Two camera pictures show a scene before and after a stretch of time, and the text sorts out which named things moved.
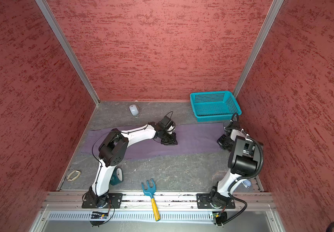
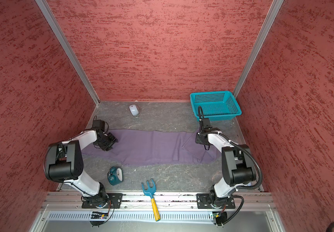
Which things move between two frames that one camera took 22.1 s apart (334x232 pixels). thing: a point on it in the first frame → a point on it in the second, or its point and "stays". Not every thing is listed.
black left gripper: (172, 141) → (113, 140)
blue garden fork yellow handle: (150, 191) stays
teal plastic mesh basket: (214, 106) stays
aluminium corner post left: (48, 14) stays
